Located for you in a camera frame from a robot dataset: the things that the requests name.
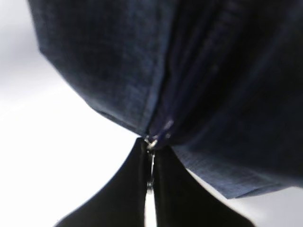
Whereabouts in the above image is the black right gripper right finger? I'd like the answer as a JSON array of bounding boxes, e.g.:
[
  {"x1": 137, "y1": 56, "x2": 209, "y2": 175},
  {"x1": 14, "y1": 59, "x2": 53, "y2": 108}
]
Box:
[{"x1": 153, "y1": 147, "x2": 254, "y2": 227}]

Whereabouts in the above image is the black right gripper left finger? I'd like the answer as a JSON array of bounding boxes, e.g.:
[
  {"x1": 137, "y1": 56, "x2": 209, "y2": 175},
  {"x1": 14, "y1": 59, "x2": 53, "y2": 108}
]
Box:
[{"x1": 57, "y1": 138, "x2": 151, "y2": 227}]

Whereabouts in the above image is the navy blue lunch bag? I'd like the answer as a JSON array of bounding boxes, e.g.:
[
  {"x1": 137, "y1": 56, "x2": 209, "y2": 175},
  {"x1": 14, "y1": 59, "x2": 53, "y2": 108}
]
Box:
[{"x1": 28, "y1": 0, "x2": 303, "y2": 199}]

